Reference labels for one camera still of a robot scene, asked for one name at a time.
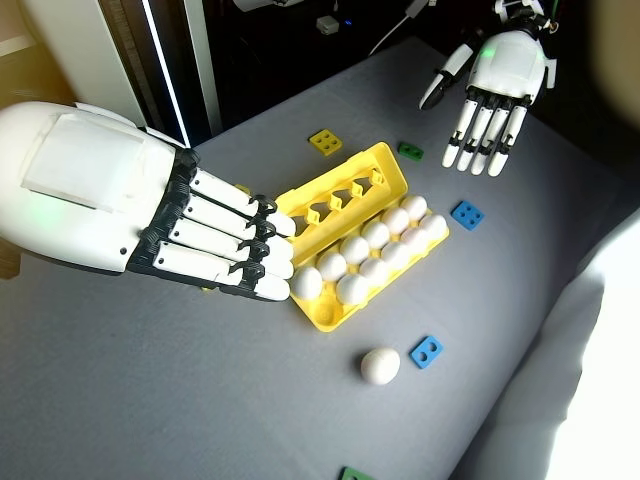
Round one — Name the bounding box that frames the white toy egg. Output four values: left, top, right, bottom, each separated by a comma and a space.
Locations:
291, 266, 325, 301
399, 227, 430, 254
360, 347, 402, 386
339, 235, 371, 266
418, 213, 449, 242
316, 251, 348, 282
381, 206, 411, 235
358, 256, 389, 285
335, 273, 370, 306
400, 194, 429, 221
380, 241, 412, 270
361, 220, 392, 250

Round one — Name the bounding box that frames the white cabinet with light strip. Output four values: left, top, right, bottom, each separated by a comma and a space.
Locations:
19, 0, 224, 151

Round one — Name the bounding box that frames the white device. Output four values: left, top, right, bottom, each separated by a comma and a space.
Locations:
232, 0, 304, 12

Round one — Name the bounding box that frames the yellow egg carton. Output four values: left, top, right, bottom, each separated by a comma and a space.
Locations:
273, 141, 451, 335

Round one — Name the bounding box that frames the white cable with plug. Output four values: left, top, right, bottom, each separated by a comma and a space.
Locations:
368, 0, 426, 57

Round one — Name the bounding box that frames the blue four-hole toy block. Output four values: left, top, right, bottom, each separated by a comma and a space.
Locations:
450, 200, 486, 232

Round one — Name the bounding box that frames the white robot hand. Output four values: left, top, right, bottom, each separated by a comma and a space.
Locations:
0, 101, 297, 304
418, 30, 558, 178

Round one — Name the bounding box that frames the blue two-hole toy block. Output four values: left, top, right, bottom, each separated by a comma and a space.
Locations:
408, 335, 445, 370

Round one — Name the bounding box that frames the yellow four-hole toy block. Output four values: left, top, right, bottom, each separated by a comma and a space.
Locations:
307, 129, 344, 158

